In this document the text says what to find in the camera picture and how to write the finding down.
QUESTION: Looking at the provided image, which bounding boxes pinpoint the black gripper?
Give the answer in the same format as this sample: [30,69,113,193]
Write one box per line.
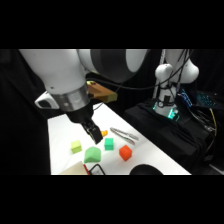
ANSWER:
[67,105,105,145]

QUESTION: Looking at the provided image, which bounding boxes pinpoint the orange cube block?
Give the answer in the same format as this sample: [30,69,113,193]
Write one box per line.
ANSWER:
[118,144,133,162]

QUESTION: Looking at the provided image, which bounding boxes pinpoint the tan wooden drawer cabinet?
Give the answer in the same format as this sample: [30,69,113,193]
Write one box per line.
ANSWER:
[59,160,90,176]

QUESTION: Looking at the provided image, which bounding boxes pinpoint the yellow-green cube block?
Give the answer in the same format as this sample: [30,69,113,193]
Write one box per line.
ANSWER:
[70,139,83,155]

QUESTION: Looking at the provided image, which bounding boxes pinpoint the olive tan box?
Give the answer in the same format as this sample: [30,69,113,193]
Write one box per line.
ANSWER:
[85,80,119,104]

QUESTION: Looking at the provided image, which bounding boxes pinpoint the green cube block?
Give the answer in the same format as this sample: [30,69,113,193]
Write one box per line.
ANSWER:
[103,137,115,151]

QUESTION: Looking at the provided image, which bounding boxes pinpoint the light green rounded block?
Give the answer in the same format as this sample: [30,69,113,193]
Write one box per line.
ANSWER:
[83,146,103,164]

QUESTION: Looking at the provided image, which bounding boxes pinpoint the teal lit keyboard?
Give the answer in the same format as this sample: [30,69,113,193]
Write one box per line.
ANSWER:
[195,91,216,108]

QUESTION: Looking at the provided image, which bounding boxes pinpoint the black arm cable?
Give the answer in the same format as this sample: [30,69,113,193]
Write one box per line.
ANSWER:
[85,49,196,92]

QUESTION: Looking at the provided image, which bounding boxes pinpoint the yellow cable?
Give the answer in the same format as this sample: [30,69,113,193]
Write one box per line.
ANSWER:
[209,108,218,138]

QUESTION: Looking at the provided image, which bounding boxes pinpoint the black round bowl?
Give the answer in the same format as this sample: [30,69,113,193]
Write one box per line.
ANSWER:
[129,164,165,176]

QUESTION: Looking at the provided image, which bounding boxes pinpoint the black robot stand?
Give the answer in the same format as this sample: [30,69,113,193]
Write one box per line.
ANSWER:
[122,99,224,176]

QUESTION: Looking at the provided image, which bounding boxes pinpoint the blue cable bundle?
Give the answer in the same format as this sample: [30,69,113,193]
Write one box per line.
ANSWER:
[177,88,194,108]

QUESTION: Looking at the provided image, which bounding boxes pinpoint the metal kitchen tongs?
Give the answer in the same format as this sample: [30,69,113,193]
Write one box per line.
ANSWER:
[109,126,140,146]

